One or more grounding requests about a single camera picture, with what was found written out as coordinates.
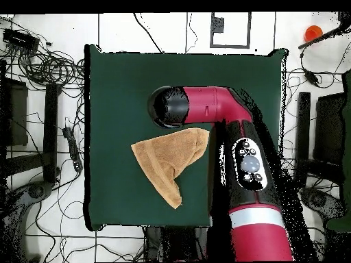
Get black rod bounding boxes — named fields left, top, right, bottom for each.
left=298, top=24, right=351, bottom=50

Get black electronics box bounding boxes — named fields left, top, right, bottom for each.
left=2, top=28, right=40, bottom=51

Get grey square floor frame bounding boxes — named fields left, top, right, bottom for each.
left=210, top=12, right=252, bottom=49

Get black power adapter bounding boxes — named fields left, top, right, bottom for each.
left=302, top=68, right=320, bottom=87

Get dark flat panel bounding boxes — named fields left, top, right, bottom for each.
left=313, top=92, right=346, bottom=165
left=0, top=77, right=29, bottom=147

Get orange cup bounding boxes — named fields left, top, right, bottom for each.
left=303, top=25, right=324, bottom=43

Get dark green table cloth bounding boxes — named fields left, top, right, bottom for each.
left=84, top=43, right=289, bottom=231

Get tan terry towel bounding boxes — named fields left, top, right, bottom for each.
left=130, top=127, right=211, bottom=210

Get black stand bar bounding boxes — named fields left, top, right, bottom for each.
left=43, top=83, right=62, bottom=184
left=294, top=91, right=311, bottom=188

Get hanging green cloth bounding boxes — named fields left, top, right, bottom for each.
left=326, top=72, right=351, bottom=234

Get tangled black cable bundle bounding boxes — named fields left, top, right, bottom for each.
left=16, top=49, right=86, bottom=91

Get black power strip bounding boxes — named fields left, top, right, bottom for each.
left=62, top=127, right=84, bottom=173

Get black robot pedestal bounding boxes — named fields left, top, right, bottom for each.
left=143, top=226, right=209, bottom=262

